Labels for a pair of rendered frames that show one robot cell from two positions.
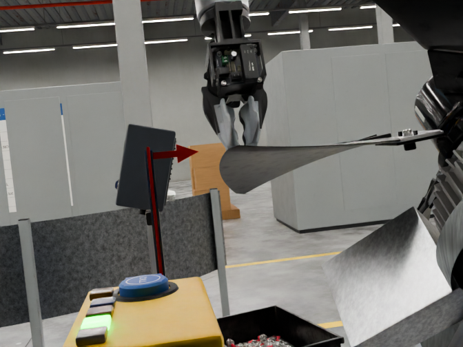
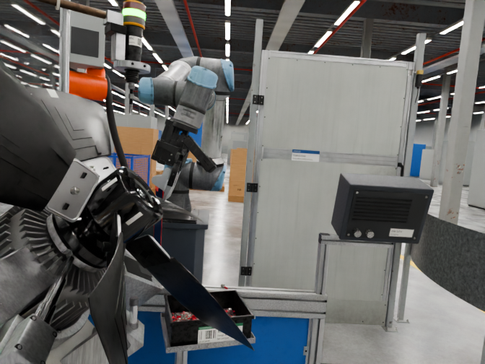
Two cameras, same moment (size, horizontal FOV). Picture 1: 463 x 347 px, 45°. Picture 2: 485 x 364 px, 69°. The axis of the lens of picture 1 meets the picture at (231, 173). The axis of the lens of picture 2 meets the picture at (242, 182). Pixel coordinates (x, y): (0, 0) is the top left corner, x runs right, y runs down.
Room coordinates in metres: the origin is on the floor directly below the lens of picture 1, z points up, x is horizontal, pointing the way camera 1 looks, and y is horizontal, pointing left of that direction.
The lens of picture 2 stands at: (1.03, -0.94, 1.32)
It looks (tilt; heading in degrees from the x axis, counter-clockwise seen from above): 6 degrees down; 95
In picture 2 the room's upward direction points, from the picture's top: 4 degrees clockwise
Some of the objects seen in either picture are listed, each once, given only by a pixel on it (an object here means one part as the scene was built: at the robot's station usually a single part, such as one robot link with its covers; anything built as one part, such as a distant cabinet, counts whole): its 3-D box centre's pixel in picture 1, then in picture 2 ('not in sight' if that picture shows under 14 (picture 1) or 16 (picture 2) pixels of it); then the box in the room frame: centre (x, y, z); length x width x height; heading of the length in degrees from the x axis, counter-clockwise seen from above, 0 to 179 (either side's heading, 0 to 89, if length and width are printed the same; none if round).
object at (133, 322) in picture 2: not in sight; (133, 312); (0.77, -0.27, 0.96); 0.02 x 0.02 x 0.06
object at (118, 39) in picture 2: not in sight; (128, 43); (0.73, -0.25, 1.50); 0.09 x 0.07 x 0.10; 43
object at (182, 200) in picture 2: not in sight; (175, 199); (0.62, 0.53, 1.07); 0.15 x 0.15 x 0.10
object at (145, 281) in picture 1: (144, 288); not in sight; (0.45, 0.08, 1.08); 0.04 x 0.04 x 0.02
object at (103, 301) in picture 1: (103, 303); not in sight; (0.41, 0.11, 1.08); 0.02 x 0.02 x 0.01; 8
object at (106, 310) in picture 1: (99, 313); not in sight; (0.39, 0.10, 1.08); 0.02 x 0.02 x 0.01; 8
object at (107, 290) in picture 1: (101, 293); not in sight; (0.44, 0.11, 1.08); 0.02 x 0.02 x 0.01; 8
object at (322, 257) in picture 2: (156, 254); (322, 263); (1.22, 0.18, 0.96); 0.03 x 0.03 x 0.20; 8
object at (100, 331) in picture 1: (91, 336); not in sight; (0.34, 0.10, 1.08); 0.02 x 0.02 x 0.01; 8
